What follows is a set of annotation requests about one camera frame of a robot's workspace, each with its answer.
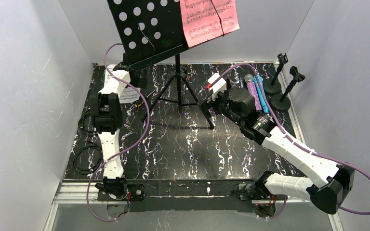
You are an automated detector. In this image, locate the white sheet music page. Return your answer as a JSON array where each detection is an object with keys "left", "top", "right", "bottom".
[{"left": 103, "top": 74, "right": 140, "bottom": 104}]

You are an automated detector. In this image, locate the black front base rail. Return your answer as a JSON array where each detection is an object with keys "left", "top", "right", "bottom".
[{"left": 108, "top": 178, "right": 278, "bottom": 214}]

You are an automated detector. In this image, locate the black round-base mic stand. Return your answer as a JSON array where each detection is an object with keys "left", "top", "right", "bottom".
[
  {"left": 263, "top": 53, "right": 289, "bottom": 95},
  {"left": 270, "top": 66, "right": 305, "bottom": 112}
]

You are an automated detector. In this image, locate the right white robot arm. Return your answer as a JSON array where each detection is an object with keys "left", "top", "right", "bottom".
[{"left": 200, "top": 88, "right": 355, "bottom": 214}]

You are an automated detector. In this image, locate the black tripod music stand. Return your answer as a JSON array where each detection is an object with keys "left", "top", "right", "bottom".
[{"left": 107, "top": 0, "right": 201, "bottom": 111}]

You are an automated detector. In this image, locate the pink sheet music page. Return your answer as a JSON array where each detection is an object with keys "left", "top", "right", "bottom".
[{"left": 179, "top": 0, "right": 240, "bottom": 48}]

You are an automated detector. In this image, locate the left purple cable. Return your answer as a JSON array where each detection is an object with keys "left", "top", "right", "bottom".
[{"left": 86, "top": 43, "right": 150, "bottom": 223}]

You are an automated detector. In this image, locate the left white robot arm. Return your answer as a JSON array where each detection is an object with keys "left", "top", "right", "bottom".
[{"left": 89, "top": 63, "right": 141, "bottom": 200}]

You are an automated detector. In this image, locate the purple glitter microphone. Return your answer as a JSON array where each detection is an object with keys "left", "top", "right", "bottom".
[{"left": 244, "top": 74, "right": 262, "bottom": 111}]

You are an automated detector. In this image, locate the blue toy microphone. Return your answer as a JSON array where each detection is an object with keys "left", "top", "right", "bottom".
[{"left": 254, "top": 74, "right": 269, "bottom": 114}]

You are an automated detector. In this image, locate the yellow black screwdriver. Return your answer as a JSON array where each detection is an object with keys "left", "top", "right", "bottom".
[{"left": 134, "top": 90, "right": 156, "bottom": 108}]

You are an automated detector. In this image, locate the purple cable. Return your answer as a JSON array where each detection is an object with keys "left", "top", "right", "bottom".
[
  {"left": 86, "top": 43, "right": 150, "bottom": 223},
  {"left": 209, "top": 63, "right": 370, "bottom": 216}
]

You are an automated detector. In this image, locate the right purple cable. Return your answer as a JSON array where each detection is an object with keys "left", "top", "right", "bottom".
[{"left": 209, "top": 63, "right": 370, "bottom": 216}]

